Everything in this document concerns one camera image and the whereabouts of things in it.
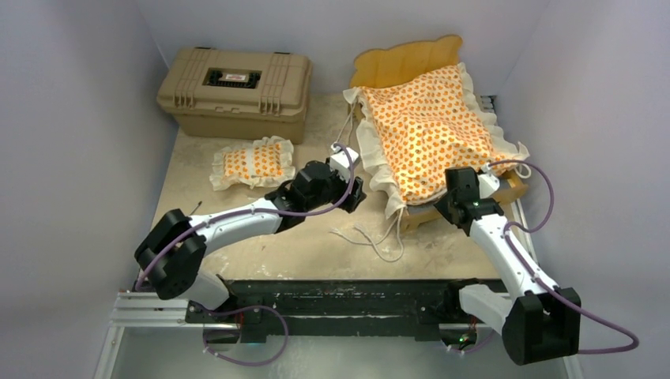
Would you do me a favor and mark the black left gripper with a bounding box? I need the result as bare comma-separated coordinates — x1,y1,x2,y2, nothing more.
306,167,365,213

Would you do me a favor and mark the orange patterned white blanket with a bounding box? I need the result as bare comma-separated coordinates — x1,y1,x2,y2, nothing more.
343,63,529,235

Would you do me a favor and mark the wooden pet bed frame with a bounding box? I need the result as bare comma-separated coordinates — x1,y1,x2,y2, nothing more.
348,35,530,233

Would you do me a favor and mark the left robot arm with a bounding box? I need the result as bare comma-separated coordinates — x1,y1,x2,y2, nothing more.
134,159,367,323

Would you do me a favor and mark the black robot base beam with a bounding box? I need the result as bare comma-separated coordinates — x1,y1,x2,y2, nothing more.
130,278,511,343

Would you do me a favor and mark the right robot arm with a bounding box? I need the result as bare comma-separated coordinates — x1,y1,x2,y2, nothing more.
434,167,581,366

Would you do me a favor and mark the small orange patterned pillow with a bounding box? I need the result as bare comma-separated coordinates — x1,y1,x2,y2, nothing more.
209,136,296,191

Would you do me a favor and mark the tan plastic tool case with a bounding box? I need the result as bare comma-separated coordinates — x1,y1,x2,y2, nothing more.
156,47,313,144

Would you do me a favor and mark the yellow black screwdriver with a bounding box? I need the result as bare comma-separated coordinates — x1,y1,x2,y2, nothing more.
189,201,203,216

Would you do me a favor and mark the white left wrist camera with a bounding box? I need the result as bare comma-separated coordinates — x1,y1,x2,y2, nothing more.
328,144,360,182

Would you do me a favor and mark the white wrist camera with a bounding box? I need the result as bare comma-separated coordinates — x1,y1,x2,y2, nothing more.
328,144,360,182
476,163,501,199

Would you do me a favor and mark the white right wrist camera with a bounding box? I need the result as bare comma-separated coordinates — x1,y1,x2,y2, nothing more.
476,163,501,199

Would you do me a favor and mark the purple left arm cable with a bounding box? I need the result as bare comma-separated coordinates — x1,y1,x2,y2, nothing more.
134,142,357,367

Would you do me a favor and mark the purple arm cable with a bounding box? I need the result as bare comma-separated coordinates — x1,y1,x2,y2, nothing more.
447,159,641,357
134,142,357,367

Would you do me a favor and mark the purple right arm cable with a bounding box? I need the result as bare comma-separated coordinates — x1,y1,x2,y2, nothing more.
447,159,641,357

